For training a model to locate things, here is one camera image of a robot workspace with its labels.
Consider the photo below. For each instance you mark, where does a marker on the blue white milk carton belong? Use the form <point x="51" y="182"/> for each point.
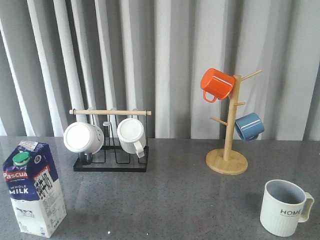
<point x="34" y="187"/>

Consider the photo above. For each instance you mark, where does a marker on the cream HOME mug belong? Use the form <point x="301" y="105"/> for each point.
<point x="284" y="206"/>

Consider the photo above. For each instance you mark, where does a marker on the white ribbed mug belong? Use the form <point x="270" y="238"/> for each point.
<point x="132" y="137"/>

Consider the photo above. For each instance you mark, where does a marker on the orange mug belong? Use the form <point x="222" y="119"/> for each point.
<point x="216" y="85"/>

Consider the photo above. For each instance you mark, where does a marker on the white round smiley mug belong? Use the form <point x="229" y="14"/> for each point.
<point x="80" y="137"/>

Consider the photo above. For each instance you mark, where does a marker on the wooden mug tree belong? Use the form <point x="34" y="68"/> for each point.
<point x="225" y="160"/>

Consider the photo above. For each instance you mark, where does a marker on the blue mug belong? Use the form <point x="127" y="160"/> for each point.
<point x="249" y="127"/>

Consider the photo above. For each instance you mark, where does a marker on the grey white curtain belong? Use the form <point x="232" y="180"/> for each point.
<point x="58" y="55"/>

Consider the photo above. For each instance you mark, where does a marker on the black wire mug rack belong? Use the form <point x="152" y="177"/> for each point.
<point x="111" y="157"/>

